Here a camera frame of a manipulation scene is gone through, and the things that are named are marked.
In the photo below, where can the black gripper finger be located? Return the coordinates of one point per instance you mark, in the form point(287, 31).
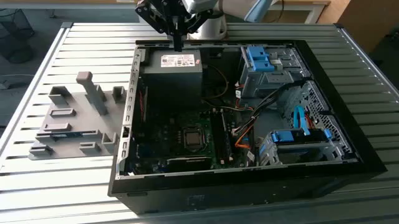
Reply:
point(149, 16)
point(196, 23)

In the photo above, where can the RAM stick with blue label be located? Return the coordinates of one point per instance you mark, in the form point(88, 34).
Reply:
point(70, 135)

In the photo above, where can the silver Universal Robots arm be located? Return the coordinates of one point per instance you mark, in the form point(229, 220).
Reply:
point(210, 28)

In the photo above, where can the grey power supply unit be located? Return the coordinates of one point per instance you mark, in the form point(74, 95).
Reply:
point(173, 81)

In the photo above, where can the blue disk carrier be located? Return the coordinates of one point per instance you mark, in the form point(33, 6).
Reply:
point(258, 63)

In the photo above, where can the grey metal drive cage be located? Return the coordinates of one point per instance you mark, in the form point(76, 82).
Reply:
point(273, 79)

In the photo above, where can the black mesh wastebasket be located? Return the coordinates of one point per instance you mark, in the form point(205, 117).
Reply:
point(14, 42)

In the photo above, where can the green motherboard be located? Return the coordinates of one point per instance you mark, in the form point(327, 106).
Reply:
point(161, 130)

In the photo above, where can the grey parts rack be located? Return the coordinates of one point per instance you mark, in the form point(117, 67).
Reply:
point(77, 116)

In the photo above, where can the CPU socket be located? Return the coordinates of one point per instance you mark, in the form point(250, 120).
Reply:
point(184, 138)

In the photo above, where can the silver CPU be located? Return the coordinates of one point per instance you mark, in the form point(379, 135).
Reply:
point(192, 139)

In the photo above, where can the wooden cabinet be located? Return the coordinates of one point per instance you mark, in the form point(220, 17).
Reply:
point(367, 21)

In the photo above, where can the hard disk in blue carrier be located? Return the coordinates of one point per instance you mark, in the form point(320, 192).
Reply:
point(283, 136)

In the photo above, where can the black graphics card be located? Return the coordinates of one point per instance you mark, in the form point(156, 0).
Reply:
point(189, 163)

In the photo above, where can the grey metal disk bay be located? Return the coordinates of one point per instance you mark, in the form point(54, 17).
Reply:
point(311, 146)

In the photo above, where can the black open PC case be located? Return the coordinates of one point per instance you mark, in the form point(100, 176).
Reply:
point(249, 193)

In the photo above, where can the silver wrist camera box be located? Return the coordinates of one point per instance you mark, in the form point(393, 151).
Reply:
point(198, 5)

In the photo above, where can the wooden desk white frame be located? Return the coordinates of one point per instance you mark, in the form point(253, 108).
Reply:
point(305, 2)

